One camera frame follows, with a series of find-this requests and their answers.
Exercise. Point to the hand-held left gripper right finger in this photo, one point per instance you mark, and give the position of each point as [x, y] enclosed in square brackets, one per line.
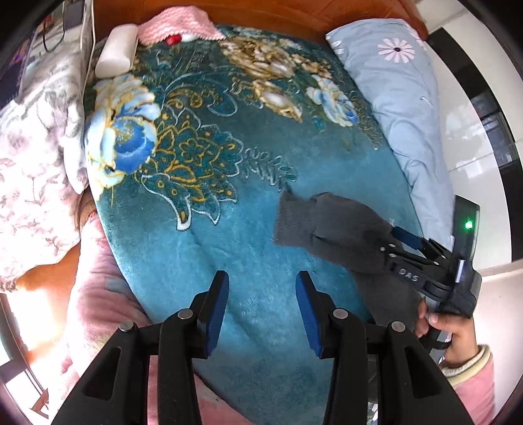
[307, 316]

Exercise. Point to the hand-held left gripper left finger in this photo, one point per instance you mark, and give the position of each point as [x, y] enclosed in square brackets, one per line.
[215, 314]

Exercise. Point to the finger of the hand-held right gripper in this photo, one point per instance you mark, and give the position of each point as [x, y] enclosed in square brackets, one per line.
[408, 239]
[402, 267]

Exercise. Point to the dark grey sweater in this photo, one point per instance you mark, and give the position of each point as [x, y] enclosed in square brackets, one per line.
[339, 233]

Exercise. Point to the person's right forearm pink sleeve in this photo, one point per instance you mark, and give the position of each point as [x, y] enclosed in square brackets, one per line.
[474, 384]

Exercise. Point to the person's right hand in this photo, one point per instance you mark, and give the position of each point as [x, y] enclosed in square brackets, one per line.
[459, 335]

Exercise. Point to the pink fleece blanket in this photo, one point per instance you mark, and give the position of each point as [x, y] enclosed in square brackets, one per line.
[102, 298]

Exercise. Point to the light blue flower pillow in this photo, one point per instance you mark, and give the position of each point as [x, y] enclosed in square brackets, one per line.
[400, 102]

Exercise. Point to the teal floral blanket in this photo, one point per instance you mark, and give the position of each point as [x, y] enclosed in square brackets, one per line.
[253, 171]

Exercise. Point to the grey floral white quilt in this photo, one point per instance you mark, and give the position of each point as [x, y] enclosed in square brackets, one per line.
[36, 155]

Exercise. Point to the orange wooden headboard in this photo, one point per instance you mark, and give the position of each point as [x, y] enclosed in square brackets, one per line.
[286, 16]

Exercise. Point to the white oblong pillow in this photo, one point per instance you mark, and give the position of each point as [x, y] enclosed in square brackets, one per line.
[116, 51]

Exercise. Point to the pink knitted cloth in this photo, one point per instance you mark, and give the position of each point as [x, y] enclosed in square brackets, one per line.
[175, 24]

